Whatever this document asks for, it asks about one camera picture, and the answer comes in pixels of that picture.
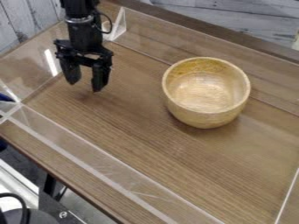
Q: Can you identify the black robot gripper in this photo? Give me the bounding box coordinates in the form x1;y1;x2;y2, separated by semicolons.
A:
54;17;114;92

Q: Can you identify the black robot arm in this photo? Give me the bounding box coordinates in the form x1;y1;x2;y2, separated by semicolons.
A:
54;0;114;92

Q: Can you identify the light wooden bowl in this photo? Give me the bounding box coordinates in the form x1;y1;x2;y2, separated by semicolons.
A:
162;57;251;129

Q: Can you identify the blue object at edge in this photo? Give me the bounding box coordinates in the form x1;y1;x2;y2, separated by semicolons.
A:
0;93;15;102

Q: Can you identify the black table leg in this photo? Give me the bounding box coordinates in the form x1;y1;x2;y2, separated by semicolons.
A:
43;174;56;197

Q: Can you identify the black cable loop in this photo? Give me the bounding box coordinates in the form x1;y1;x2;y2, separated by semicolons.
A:
0;192;31;224

